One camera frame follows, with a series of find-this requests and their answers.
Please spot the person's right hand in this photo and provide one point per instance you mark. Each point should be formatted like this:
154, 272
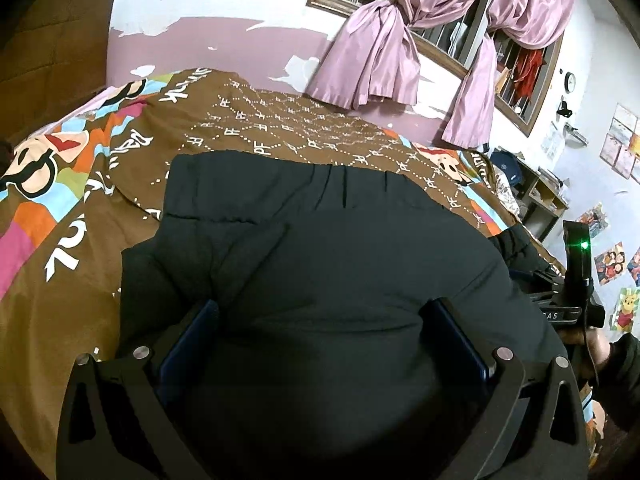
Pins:
596, 347

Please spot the winnie the pooh poster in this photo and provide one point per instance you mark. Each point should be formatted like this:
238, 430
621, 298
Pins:
626, 308

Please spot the brown wooden headboard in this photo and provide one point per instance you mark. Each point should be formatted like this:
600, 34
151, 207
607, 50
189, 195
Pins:
54, 62

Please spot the dark blue cap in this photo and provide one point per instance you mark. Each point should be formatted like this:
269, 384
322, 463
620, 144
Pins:
509, 165

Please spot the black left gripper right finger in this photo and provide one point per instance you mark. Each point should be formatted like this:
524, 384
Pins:
515, 419

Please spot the purple tied curtain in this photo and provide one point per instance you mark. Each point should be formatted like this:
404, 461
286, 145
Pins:
517, 33
374, 54

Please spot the brown cartoon print bedspread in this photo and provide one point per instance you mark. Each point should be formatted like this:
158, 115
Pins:
76, 198

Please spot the left purple tied curtain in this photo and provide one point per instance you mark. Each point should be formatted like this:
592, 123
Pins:
374, 54

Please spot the cartoon family poster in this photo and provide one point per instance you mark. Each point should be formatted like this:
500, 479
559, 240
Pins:
610, 264

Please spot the large black jacket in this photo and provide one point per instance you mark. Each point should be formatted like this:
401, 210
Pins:
314, 355

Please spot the wooden side shelf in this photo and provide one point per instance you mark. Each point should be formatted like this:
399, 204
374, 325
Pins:
541, 205

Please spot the red garment at window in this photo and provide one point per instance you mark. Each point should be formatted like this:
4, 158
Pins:
527, 75

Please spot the right purple tied curtain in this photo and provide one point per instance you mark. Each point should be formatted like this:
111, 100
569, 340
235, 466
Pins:
517, 33

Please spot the round wall clock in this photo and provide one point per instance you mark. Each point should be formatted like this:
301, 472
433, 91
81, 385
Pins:
570, 82

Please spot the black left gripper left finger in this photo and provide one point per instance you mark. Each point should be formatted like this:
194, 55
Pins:
112, 424

